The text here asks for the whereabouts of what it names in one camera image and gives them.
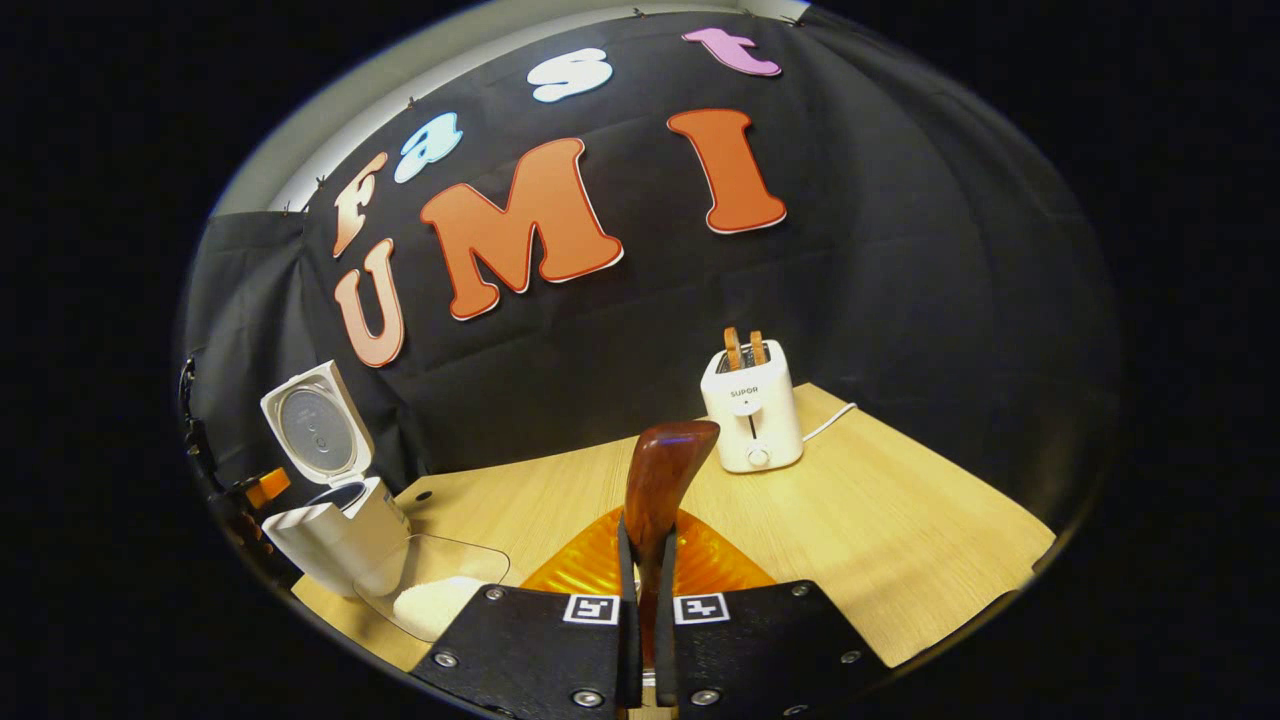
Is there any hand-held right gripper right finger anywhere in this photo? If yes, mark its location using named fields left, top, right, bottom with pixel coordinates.
left=655, top=505, right=891, bottom=719

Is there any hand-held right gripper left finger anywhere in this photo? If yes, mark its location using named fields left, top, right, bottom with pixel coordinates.
left=410, top=505, right=642, bottom=716

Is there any white rice cooker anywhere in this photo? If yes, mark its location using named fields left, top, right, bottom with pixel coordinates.
left=260, top=360, right=411, bottom=599

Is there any brown wooden spoon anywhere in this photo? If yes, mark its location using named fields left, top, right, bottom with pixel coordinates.
left=622, top=420, right=721, bottom=669

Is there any clear plastic container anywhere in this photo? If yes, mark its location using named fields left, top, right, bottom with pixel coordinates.
left=352, top=534, right=511, bottom=643

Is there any white toaster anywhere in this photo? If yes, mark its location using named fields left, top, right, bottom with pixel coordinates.
left=700, top=340, right=804, bottom=474

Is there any black backdrop cloth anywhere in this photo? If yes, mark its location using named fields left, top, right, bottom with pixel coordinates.
left=180, top=10, right=1119, bottom=561

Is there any white toaster cable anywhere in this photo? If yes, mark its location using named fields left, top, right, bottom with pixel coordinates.
left=802, top=402, right=859, bottom=443

